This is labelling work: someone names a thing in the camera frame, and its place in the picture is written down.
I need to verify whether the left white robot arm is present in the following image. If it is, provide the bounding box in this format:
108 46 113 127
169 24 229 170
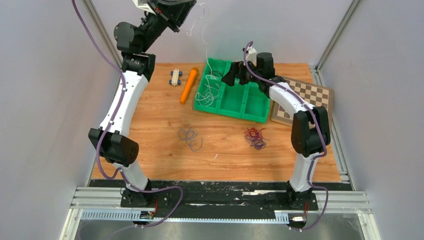
88 0 197 207

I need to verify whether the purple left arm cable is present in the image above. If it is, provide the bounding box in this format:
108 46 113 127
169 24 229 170
71 0 184 229

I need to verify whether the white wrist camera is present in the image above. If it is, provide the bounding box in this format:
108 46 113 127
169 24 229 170
132 0 155 14
245 46 258 65

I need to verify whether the coloured wire bundle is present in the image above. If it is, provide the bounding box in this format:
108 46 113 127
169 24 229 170
244 127 270 151

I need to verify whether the green compartment tray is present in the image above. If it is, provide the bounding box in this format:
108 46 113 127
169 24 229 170
193 57 270 123

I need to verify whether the white blue toy car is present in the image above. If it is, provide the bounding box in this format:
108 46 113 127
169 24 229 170
169 68 183 87

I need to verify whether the orange carrot toy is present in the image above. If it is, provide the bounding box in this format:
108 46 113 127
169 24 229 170
179 67 199 104

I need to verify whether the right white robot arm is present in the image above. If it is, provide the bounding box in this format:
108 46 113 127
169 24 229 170
222 52 331 209

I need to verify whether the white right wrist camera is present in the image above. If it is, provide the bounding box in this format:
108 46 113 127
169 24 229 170
245 46 258 65

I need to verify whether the blue wire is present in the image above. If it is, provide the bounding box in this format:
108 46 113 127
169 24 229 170
177 127 204 153

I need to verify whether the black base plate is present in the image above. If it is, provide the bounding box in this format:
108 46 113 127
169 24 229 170
88 179 354 221

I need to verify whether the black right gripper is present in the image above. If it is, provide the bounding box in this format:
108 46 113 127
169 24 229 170
222 59 263 87

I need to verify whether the wooden chessboard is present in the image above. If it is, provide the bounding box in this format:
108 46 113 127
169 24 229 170
270 77 334 127

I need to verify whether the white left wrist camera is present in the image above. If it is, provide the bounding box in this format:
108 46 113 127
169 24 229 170
132 0 155 14

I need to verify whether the aluminium rail frame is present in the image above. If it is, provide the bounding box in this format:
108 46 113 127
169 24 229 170
60 187 380 240

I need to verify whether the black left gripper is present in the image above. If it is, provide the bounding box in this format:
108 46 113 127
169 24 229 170
138 0 195 54

